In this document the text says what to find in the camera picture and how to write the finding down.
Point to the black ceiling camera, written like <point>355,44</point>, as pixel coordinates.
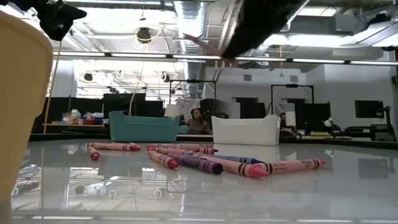
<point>144,35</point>

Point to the red bowl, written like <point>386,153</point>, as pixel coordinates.
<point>89,121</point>

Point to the pink crayon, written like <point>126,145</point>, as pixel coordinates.
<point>239,169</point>
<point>118,147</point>
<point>292,166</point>
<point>94,154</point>
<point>166,161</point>
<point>129,143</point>

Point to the dark grey panel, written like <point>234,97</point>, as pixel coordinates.
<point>224,107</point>

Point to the person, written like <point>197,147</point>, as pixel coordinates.
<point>199,126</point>

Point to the silver ventilation duct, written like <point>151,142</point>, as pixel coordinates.
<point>190,25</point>

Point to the wooden shelf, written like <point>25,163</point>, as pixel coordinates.
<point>53,124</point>

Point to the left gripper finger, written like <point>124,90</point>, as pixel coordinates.
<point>57,18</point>

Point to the black computer monitor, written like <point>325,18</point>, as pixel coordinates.
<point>317,115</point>
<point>369,109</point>

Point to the teal plastic bin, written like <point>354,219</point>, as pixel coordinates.
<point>143,129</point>

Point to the white plastic jug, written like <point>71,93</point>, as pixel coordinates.
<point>75,114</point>

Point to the purple crayon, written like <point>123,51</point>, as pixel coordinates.
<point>199,164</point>

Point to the red crayon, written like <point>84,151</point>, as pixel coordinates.
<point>202,151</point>
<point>186,145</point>

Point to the yellow plastic bin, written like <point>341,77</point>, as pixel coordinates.
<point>21,93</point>

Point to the white plastic bin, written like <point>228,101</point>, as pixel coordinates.
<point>245,130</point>

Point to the black metal frame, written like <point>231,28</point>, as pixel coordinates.
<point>292,85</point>

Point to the long ceiling light bar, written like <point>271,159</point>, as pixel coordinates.
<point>140,55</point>

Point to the white desk lamp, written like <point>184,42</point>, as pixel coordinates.
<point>328,122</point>

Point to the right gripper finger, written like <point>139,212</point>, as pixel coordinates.
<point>261,21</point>

